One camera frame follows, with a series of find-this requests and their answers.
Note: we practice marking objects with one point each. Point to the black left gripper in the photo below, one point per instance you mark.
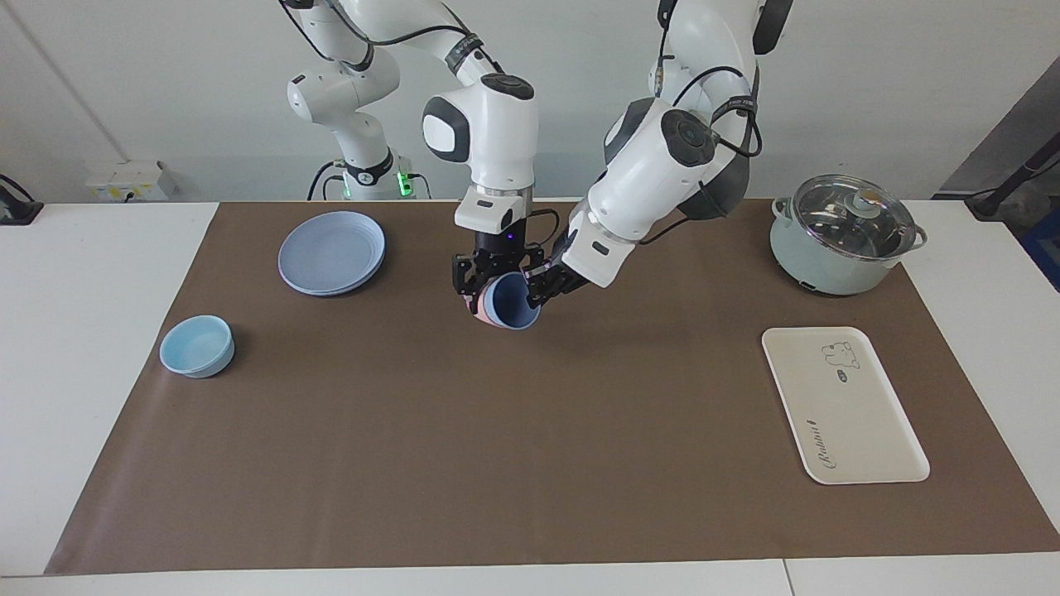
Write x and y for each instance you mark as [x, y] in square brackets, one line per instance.
[570, 266]

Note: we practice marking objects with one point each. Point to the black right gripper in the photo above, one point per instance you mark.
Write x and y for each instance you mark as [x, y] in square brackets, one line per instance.
[497, 252]

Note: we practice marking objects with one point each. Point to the pink plastic cup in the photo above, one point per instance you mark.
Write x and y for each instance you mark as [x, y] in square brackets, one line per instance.
[476, 308]

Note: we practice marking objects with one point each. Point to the blue plastic cup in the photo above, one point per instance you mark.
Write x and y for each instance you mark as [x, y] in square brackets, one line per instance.
[509, 302]

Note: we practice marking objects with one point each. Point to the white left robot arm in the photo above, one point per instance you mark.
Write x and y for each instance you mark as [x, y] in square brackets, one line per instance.
[662, 157]

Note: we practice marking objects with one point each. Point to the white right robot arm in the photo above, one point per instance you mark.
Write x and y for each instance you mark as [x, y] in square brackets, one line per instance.
[489, 124]

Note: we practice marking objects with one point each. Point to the cream rabbit print tray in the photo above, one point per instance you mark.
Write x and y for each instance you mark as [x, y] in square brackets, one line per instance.
[845, 406]

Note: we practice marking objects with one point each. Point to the brown paper table mat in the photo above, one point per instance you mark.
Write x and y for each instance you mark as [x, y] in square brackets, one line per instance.
[538, 414]

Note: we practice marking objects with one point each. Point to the lavender blue plate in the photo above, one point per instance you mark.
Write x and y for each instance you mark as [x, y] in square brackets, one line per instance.
[331, 252]

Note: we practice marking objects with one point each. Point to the pale green cooking pot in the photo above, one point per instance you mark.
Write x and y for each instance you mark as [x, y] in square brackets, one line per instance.
[820, 269]

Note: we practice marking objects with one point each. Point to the light blue bowl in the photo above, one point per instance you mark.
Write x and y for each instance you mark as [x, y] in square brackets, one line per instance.
[196, 348]

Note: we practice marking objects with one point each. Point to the glass pot lid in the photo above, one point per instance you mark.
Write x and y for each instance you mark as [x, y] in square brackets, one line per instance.
[853, 219]

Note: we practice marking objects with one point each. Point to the black desk clamp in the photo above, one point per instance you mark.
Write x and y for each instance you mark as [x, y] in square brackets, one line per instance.
[16, 207]

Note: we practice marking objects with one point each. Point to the black stand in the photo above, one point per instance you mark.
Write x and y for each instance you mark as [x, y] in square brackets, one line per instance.
[1006, 186]

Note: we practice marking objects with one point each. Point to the blue crate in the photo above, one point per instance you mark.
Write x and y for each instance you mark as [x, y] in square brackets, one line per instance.
[1045, 248]

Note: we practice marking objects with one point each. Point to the white wall socket box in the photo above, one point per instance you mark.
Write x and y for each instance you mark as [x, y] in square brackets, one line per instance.
[128, 178]

